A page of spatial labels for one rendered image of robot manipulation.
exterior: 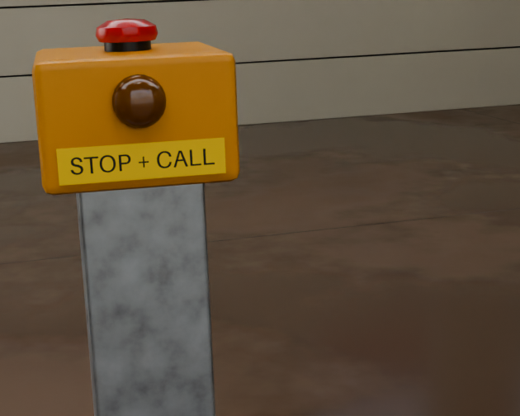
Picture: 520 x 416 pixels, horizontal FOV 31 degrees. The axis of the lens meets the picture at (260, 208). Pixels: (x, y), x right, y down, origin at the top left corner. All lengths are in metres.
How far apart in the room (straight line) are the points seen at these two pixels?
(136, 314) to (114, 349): 0.03
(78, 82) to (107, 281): 0.13
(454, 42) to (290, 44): 1.44
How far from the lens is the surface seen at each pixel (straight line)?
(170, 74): 0.56
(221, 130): 0.57
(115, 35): 0.60
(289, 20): 7.59
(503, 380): 2.77
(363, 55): 7.87
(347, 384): 2.72
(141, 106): 0.55
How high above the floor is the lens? 1.12
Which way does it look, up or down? 14 degrees down
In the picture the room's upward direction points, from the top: 2 degrees counter-clockwise
